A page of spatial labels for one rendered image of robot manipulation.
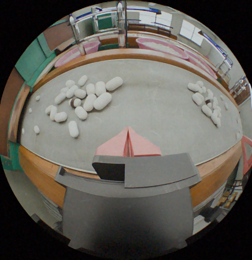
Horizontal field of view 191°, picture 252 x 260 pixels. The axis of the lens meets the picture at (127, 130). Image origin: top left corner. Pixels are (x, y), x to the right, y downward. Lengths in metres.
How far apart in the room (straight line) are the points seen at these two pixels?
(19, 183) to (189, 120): 1.75
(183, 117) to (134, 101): 0.11
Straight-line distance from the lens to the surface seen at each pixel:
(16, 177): 1.57
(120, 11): 0.32
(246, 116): 4.78
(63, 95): 0.23
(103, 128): 0.15
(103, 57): 0.30
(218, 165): 0.27
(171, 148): 0.16
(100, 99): 0.15
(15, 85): 0.63
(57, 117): 0.20
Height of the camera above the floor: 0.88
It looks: 76 degrees down
